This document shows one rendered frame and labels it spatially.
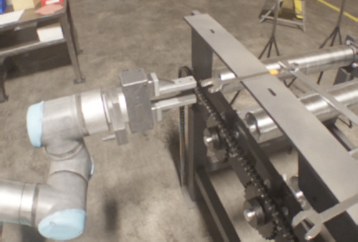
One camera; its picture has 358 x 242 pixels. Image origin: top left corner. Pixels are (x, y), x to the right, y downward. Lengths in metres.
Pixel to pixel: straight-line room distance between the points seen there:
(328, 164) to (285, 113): 0.14
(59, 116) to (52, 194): 0.15
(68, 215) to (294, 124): 0.46
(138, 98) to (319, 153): 0.36
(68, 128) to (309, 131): 0.46
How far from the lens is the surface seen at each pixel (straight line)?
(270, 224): 0.75
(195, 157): 1.42
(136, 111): 0.58
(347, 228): 0.62
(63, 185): 0.58
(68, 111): 0.55
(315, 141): 0.55
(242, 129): 0.87
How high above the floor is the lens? 1.54
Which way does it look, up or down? 40 degrees down
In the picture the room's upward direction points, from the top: 2 degrees counter-clockwise
